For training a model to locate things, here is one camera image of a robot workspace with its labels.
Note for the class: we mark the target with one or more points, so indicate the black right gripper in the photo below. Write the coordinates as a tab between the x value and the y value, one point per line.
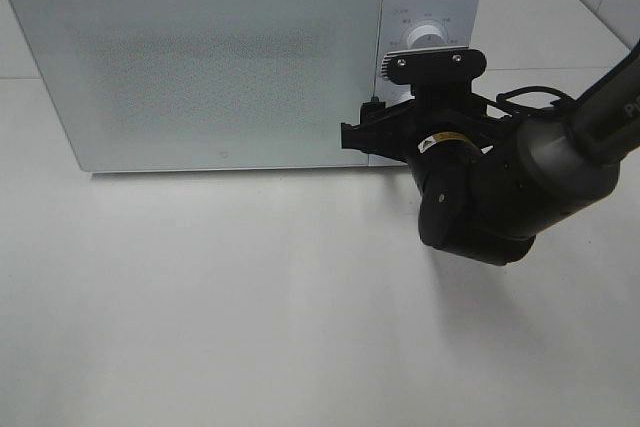
395	131

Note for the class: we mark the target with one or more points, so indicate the white microwave door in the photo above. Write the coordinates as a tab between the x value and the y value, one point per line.
174	85

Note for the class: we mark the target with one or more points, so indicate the upper white power knob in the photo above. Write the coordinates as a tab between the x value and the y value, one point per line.
428	34

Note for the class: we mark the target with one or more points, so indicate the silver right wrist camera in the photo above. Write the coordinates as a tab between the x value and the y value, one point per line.
433	66

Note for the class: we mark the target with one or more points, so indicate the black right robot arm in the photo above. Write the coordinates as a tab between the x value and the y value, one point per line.
492	173

